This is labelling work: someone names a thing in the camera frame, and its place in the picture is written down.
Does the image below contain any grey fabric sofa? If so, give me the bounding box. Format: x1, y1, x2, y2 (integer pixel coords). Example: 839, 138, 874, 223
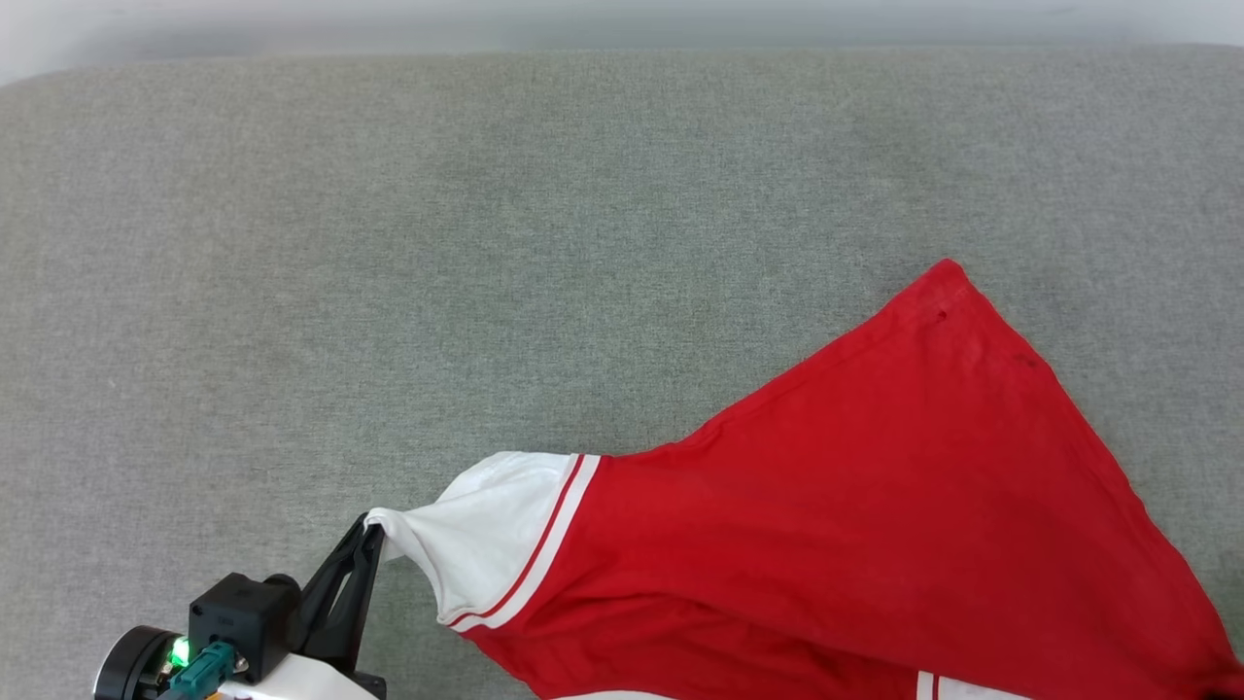
0, 44, 1244, 700

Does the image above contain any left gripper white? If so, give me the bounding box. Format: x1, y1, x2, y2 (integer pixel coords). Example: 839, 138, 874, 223
93, 513, 388, 700

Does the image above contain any red Bulls 23 jersey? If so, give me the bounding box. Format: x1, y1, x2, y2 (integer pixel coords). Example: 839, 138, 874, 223
363, 257, 1244, 700

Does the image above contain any left teal plug cable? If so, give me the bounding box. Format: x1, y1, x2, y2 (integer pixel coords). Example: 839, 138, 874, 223
155, 640, 240, 700

